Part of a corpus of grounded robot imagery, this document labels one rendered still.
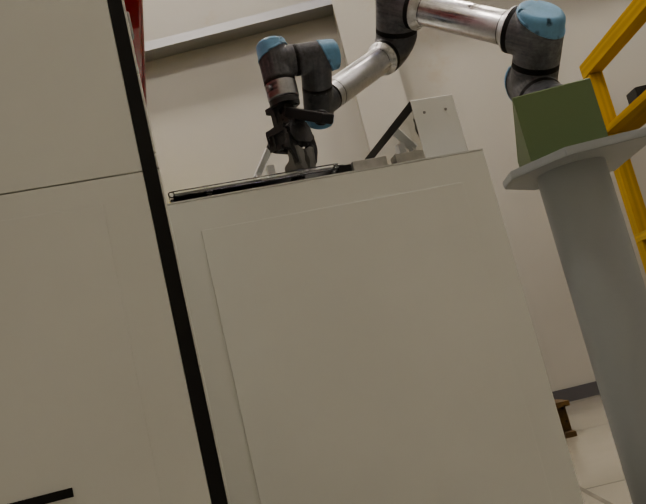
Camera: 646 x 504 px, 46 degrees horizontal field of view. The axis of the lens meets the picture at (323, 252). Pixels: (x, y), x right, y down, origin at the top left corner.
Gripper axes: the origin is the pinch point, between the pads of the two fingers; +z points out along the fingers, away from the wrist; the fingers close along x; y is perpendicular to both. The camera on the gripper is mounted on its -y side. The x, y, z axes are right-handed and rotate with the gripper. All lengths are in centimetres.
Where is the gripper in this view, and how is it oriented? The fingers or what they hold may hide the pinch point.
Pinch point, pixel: (310, 177)
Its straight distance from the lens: 177.7
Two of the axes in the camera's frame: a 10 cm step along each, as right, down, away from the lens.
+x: -6.6, 0.4, -7.5
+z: 2.4, 9.6, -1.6
